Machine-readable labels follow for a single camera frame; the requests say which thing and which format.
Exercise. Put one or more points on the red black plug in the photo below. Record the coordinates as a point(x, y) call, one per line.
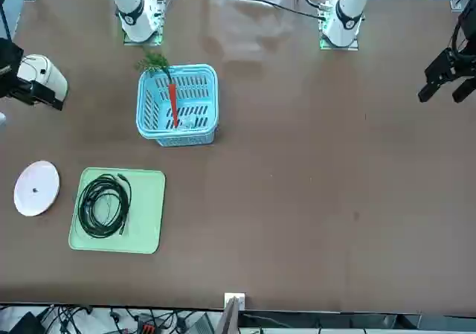
point(147, 326)

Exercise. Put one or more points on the blue plastic basket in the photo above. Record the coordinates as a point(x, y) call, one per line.
point(186, 140)

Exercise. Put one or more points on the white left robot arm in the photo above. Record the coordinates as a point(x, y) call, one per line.
point(347, 14)

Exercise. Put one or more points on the orange toy carrot green leaves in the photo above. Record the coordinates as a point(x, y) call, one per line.
point(173, 99)

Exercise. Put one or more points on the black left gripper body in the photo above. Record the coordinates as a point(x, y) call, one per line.
point(465, 60)

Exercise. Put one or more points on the ribbed dark power brick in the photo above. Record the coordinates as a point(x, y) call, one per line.
point(202, 326)

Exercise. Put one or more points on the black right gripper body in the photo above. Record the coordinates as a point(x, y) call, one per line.
point(9, 70)

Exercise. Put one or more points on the cream lidded bin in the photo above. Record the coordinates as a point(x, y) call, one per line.
point(52, 75)

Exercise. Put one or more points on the aluminium camera post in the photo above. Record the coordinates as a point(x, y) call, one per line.
point(228, 319)

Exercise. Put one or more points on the pink round plate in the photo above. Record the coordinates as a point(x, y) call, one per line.
point(44, 178)

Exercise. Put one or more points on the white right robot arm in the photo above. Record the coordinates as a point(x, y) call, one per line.
point(134, 18)

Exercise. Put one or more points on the green plastic tray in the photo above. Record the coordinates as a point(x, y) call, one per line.
point(148, 207)

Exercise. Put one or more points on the white post bracket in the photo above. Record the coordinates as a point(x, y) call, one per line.
point(240, 297)

